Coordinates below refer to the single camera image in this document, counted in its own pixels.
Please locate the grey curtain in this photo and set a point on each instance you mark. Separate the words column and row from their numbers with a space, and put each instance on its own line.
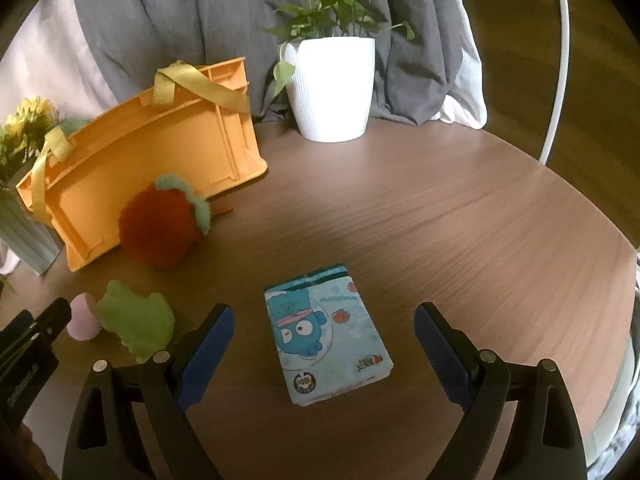
column 225, row 10

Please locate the white sheer curtain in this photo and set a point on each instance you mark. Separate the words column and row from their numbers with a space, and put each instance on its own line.
column 465, row 90

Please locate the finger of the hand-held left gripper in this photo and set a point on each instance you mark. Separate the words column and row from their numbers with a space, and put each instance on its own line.
column 52, row 315
column 17, row 321

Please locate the green plush toy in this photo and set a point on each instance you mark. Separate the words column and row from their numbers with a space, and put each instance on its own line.
column 135, row 317

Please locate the white hoop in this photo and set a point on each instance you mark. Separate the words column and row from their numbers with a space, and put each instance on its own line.
column 560, row 60

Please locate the green potted plant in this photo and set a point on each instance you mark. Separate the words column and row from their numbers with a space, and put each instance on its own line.
column 330, row 7

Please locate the white crumpled cloth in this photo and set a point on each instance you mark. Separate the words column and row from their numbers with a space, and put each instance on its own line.
column 612, row 460

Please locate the grey-green ribbed vase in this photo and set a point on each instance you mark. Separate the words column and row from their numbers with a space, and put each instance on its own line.
column 27, row 235

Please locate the pale pink curtain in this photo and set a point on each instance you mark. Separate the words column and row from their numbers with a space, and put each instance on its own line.
column 45, row 60

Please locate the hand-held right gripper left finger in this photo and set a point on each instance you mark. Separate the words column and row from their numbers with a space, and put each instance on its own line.
column 207, row 355

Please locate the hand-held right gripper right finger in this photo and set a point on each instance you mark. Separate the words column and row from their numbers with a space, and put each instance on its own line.
column 442, row 355

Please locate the blue cartoon tissue packet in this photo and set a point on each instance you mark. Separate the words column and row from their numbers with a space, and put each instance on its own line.
column 325, row 340

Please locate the sunflower bouquet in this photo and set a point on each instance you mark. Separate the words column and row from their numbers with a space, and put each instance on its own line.
column 25, row 130

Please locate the white ribbed plant pot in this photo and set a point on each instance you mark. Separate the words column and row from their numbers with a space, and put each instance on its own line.
column 332, row 90

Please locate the red strawberry plush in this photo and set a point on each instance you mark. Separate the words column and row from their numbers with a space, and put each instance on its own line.
column 157, row 225

